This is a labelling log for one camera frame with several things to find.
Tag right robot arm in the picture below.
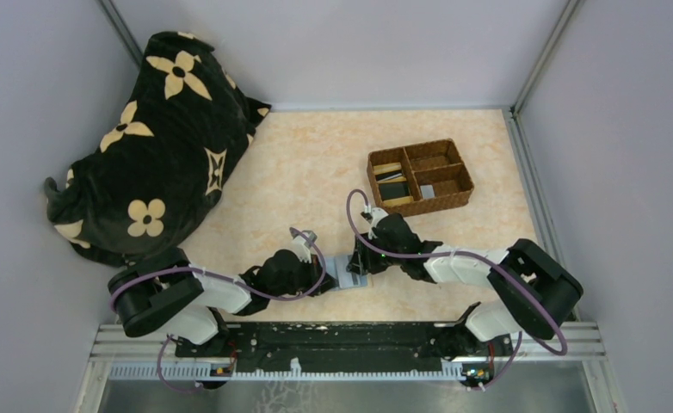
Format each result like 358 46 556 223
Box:
354 208 583 342

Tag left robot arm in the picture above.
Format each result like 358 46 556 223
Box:
108 248 337 344

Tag cards in basket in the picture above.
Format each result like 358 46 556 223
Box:
373 163 414 207

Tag brown woven divided basket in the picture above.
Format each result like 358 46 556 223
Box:
367 139 474 217

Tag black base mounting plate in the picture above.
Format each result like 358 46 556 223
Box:
175 320 514 373

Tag black floral blanket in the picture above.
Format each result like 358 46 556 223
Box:
44 31 271 268

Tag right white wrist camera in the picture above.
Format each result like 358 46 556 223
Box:
361 206 389 227

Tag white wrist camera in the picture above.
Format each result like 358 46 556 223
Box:
288 228 318 263
361 206 389 227

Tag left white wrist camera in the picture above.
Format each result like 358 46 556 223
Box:
288 228 318 263

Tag aluminium frame rail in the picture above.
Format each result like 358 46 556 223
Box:
502 0 606 361

